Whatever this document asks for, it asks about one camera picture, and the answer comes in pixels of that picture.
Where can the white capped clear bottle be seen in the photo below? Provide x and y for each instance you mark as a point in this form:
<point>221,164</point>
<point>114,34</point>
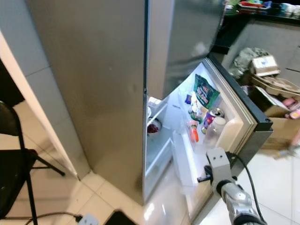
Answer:
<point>215,135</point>

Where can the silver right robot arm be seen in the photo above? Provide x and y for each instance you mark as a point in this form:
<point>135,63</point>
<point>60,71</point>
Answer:
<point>239,201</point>

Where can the green snack bag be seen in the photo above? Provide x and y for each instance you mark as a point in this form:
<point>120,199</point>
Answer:
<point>207,93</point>

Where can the small blue packet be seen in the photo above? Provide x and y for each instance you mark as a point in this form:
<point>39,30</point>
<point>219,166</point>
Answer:
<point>188,99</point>

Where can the purple drink can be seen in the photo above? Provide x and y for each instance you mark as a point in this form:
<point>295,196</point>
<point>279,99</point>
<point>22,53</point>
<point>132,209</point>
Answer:
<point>210,119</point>

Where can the silver fridge door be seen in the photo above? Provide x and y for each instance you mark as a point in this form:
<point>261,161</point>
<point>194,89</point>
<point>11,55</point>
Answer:
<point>243,126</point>

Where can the brown printed cardboard box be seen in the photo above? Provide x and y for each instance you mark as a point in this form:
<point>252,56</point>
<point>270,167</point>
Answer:
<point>281,133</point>

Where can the silver fridge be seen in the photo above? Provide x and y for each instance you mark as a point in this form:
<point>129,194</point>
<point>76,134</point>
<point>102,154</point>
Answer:
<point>89,93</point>

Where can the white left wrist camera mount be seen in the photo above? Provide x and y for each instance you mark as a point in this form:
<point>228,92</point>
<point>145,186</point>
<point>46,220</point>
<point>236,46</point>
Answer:
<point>88,220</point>

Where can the small orange bottle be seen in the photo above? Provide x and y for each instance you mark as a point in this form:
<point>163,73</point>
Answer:
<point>194,132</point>

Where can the steel bowl red food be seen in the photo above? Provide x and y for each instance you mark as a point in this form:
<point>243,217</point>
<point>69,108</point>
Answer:
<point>153,127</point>

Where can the grey cloth bundle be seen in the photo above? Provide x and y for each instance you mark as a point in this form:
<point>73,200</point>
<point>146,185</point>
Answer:
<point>246,58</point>

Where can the black kitchen counter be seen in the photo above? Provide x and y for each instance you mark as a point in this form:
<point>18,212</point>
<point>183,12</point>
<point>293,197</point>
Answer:
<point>253,28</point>

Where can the black folding chair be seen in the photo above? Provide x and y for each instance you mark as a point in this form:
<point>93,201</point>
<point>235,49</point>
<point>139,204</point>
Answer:
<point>14,173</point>

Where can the white printed carton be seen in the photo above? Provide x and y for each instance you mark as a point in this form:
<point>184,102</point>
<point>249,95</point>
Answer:
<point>265,65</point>

